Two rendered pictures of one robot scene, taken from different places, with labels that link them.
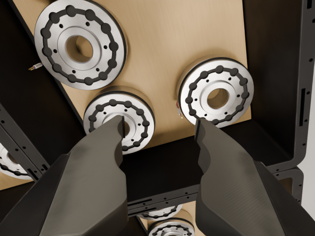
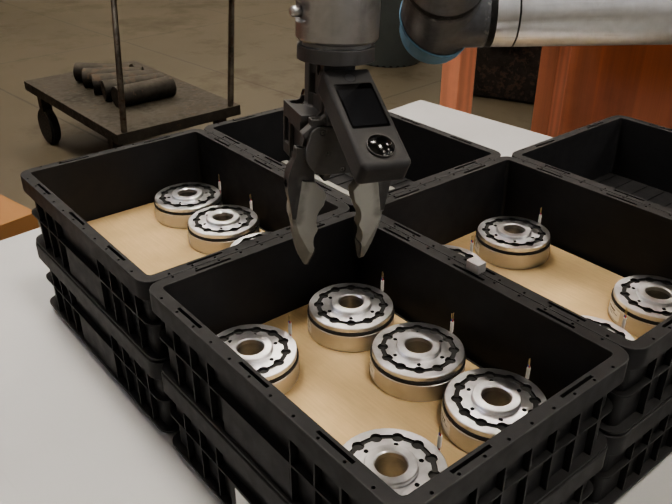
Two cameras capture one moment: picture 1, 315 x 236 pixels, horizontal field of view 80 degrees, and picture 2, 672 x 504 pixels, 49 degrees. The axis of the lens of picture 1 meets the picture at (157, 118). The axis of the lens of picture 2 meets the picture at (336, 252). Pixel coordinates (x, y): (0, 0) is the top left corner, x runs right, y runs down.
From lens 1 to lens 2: 0.64 m
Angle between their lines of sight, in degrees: 37
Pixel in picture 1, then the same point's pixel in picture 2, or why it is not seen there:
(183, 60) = (302, 388)
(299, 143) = (166, 297)
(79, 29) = (423, 356)
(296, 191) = (130, 266)
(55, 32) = (445, 352)
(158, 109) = (309, 342)
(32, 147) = (421, 249)
